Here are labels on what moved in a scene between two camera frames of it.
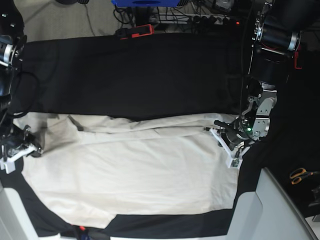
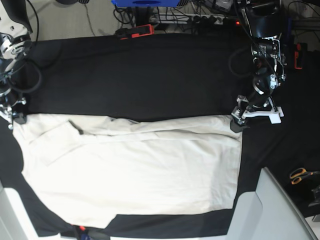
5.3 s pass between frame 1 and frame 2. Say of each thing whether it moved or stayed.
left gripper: moved
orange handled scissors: stayed
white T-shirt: stayed
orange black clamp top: stayed
